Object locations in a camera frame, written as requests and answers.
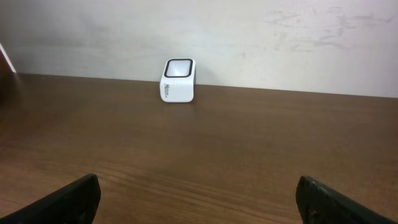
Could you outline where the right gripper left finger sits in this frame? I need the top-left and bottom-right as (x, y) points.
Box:
(1, 174), (101, 224)

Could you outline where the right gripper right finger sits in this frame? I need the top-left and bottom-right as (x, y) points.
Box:
(295, 175), (397, 224)

